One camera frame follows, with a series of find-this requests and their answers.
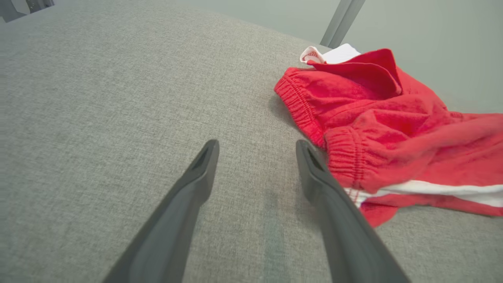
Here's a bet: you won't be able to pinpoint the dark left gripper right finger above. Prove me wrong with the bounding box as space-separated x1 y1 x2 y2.
296 140 412 283

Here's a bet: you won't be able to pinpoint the grey fabric sofa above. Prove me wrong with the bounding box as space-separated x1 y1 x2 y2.
0 0 503 283

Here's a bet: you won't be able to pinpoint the red shorts white stripes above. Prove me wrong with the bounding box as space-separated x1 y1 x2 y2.
274 43 503 228

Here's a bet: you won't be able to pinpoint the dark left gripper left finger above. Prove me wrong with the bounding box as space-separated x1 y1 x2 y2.
101 139 220 283

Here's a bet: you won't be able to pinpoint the grey partition post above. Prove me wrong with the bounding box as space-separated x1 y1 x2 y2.
319 0 353 48
329 0 367 50

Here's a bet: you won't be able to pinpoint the grey metal trolley frame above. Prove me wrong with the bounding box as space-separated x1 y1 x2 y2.
0 0 55 23

